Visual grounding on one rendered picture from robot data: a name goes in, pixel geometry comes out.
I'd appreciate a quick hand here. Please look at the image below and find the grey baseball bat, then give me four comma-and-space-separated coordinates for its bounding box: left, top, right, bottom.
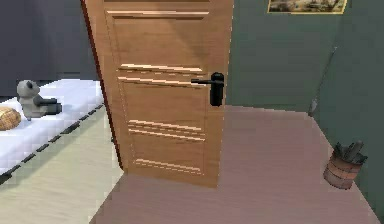
307, 45, 338, 117

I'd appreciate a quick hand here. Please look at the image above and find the brown wooden room door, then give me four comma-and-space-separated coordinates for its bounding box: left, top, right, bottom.
79, 0, 235, 189

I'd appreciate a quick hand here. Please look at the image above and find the white bed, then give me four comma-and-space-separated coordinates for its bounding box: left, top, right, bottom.
0, 78, 105, 186

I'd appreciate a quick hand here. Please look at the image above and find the brown wooden bucket bin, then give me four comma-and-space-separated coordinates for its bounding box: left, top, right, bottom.
322, 140, 369, 191

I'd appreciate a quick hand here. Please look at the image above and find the grey teddy bear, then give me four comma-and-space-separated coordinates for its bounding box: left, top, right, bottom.
16, 79, 63, 122

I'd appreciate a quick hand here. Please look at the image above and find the black door handle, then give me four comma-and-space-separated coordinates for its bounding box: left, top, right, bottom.
190, 71, 225, 108

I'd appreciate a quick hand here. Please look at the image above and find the gold framed wall picture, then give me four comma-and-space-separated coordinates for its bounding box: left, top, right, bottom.
267, 0, 349, 15

